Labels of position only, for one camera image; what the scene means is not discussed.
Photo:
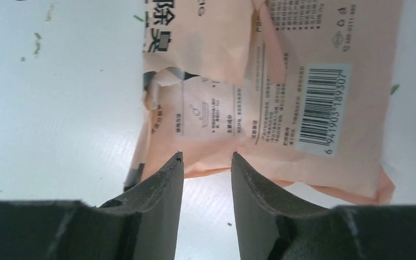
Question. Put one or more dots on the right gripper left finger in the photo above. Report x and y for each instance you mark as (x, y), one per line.
(141, 223)

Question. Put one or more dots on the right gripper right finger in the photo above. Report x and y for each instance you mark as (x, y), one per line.
(272, 223)

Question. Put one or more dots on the pink cat litter bag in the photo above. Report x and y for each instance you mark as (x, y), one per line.
(323, 127)

